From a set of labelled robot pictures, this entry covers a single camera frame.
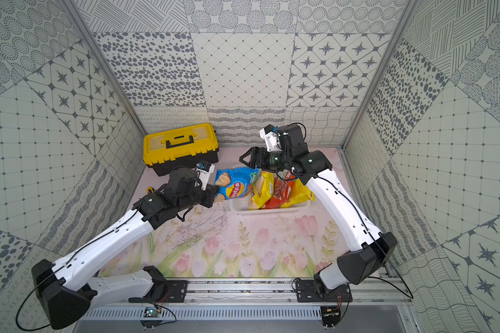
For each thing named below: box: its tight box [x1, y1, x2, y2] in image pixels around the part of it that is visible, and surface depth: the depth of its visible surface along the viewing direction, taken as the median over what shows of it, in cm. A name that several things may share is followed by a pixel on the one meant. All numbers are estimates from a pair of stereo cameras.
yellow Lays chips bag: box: [249, 170, 275, 211], surface depth 87 cm
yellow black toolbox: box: [143, 123, 220, 177], surface depth 102 cm
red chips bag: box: [264, 170, 296, 210], surface depth 85 cm
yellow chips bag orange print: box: [279, 178, 316, 209], surface depth 87 cm
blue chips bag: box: [214, 166, 260, 200], surface depth 78 cm
